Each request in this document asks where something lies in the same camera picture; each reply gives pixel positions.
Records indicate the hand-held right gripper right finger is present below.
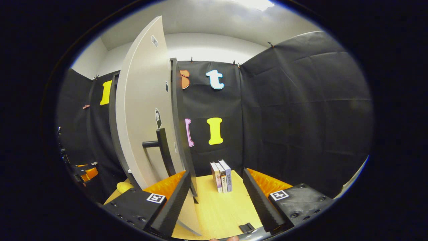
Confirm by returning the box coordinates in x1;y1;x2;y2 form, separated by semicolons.
242;168;336;235

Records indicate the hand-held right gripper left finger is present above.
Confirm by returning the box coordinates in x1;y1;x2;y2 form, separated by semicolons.
102;170;192;238

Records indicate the black door handle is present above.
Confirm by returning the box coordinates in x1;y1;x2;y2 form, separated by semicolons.
142;128;177;177

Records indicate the beige cabinet door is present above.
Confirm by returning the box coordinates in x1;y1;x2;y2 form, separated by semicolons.
115;16;201;236

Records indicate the dark grey cabinet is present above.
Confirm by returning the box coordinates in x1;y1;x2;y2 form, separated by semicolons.
108;58;198;205

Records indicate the yellow bumpy round object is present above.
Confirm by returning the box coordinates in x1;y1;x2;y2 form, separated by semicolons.
116;182;134;194

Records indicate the grey blue book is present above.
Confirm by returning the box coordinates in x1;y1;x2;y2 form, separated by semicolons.
219;160;233;192

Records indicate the dark tan book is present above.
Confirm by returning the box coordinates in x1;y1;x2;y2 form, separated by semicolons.
215;162;229;193

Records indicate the white purple book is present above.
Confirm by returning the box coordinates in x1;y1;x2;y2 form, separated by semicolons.
210;162;223;193

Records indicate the black backdrop cloth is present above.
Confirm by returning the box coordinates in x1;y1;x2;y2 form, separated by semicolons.
57;31;374;201

